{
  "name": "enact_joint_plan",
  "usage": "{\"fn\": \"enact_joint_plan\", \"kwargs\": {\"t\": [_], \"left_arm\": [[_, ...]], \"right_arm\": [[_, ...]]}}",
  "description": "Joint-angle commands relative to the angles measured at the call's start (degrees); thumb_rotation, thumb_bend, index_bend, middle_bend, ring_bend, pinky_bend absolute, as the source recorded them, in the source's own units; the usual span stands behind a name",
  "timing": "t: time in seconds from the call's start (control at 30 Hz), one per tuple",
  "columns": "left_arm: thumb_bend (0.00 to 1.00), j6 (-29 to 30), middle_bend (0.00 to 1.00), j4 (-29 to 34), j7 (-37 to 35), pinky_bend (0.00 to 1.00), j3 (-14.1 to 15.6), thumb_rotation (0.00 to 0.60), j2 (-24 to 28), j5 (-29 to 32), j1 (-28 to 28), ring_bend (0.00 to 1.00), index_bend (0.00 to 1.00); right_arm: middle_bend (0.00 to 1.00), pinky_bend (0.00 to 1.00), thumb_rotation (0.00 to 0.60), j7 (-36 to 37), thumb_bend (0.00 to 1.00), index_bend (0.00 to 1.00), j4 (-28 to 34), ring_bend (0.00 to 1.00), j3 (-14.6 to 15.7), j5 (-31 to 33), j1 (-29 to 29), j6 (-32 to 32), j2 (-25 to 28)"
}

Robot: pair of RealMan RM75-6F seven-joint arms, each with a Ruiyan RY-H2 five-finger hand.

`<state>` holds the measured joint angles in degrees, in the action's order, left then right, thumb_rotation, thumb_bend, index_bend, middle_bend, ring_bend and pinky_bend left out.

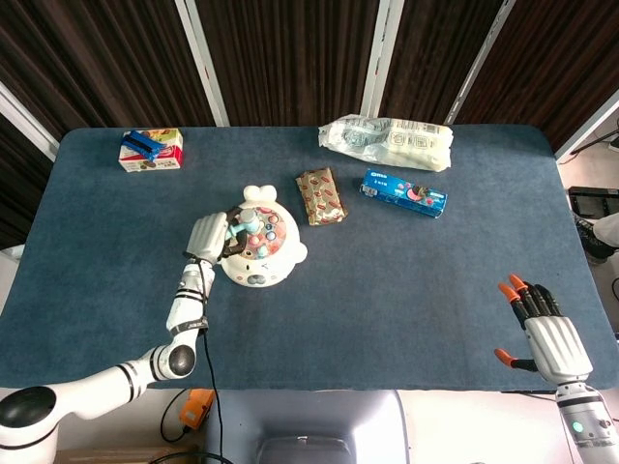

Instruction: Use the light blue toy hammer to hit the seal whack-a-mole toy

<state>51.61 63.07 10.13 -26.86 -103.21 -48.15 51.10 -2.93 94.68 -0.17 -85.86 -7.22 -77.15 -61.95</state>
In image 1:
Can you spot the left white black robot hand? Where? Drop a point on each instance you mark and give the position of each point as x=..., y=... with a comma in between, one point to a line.
x=205, y=237

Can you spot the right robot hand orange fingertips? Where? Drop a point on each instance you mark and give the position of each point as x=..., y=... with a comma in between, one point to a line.
x=556, y=343

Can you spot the small blue toy mallet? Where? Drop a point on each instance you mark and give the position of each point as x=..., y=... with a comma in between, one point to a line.
x=249, y=220

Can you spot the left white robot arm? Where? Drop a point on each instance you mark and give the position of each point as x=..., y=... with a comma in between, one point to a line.
x=184, y=309

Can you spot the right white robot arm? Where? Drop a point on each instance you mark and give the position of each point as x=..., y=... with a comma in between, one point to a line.
x=580, y=425

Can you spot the white round toy game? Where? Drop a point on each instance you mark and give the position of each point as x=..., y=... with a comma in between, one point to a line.
x=261, y=275

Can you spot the red white cookie box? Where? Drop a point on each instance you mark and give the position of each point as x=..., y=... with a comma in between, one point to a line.
x=167, y=163

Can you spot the black shoe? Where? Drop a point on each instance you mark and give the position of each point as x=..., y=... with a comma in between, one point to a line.
x=587, y=241

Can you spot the gold foil snack pack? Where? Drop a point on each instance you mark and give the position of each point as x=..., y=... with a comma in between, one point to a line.
x=321, y=195

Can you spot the black floor box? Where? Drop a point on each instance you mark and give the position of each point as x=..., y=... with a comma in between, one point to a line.
x=592, y=200

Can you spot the orange device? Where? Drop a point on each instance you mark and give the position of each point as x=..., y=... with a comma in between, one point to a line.
x=198, y=411

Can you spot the blue table cloth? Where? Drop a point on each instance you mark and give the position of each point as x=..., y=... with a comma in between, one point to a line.
x=387, y=290

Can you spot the blue cookie box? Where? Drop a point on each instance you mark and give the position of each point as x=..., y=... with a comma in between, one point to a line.
x=401, y=193

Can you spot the grey robot torso base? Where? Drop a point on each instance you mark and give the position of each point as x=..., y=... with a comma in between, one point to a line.
x=309, y=415

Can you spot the white plastic bag package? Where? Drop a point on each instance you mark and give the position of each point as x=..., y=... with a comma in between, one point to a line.
x=396, y=142

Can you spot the brown cardboard box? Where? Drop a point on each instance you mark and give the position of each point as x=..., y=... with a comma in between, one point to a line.
x=126, y=455

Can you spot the white partition post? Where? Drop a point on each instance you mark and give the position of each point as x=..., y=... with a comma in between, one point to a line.
x=26, y=125
x=479, y=63
x=382, y=58
x=587, y=128
x=203, y=63

